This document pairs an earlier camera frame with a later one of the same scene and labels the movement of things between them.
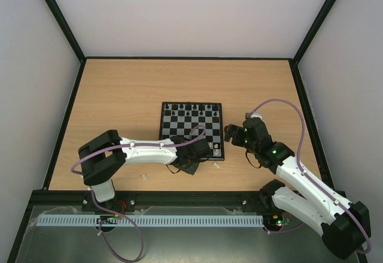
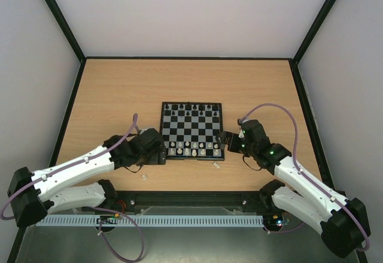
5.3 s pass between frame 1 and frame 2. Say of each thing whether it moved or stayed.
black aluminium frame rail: stayed
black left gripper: moved
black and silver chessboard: stayed
